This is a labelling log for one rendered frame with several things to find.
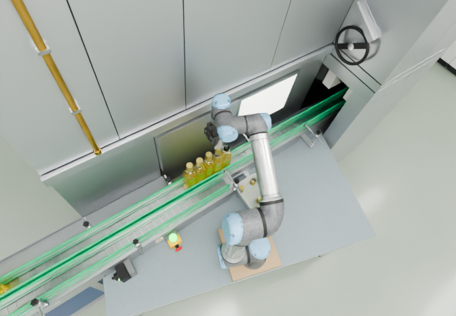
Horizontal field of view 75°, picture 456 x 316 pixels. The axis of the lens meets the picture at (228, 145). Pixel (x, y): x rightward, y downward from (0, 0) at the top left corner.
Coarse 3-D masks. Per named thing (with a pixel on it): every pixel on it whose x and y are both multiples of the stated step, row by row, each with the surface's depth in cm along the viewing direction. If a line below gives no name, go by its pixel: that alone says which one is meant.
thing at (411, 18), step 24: (384, 0) 139; (408, 0) 130; (432, 0) 123; (384, 24) 144; (408, 24) 135; (432, 24) 131; (384, 48) 149; (408, 48) 139; (432, 48) 164; (336, 72) 182; (360, 72) 167; (384, 72) 155; (408, 72) 174; (360, 96) 175
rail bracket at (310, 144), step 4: (304, 124) 196; (308, 128) 195; (312, 132) 194; (316, 132) 190; (320, 132) 188; (300, 136) 204; (304, 136) 204; (316, 136) 191; (304, 140) 203; (308, 140) 202; (312, 140) 197; (320, 140) 191; (308, 144) 201; (312, 144) 200
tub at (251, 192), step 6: (252, 174) 187; (246, 180) 186; (246, 186) 190; (252, 186) 190; (258, 186) 191; (246, 192) 188; (252, 192) 188; (258, 192) 189; (246, 198) 186; (252, 198) 186; (252, 204) 184; (258, 204) 184
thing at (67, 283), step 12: (216, 192) 165; (204, 204) 168; (180, 216) 161; (156, 228) 151; (144, 240) 154; (120, 252) 148; (96, 264) 140; (84, 276) 142; (60, 288) 137; (24, 312) 132
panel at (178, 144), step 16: (240, 96) 156; (288, 96) 189; (208, 112) 148; (176, 128) 142; (192, 128) 148; (160, 144) 143; (176, 144) 152; (192, 144) 162; (208, 144) 174; (160, 160) 157; (176, 160) 165
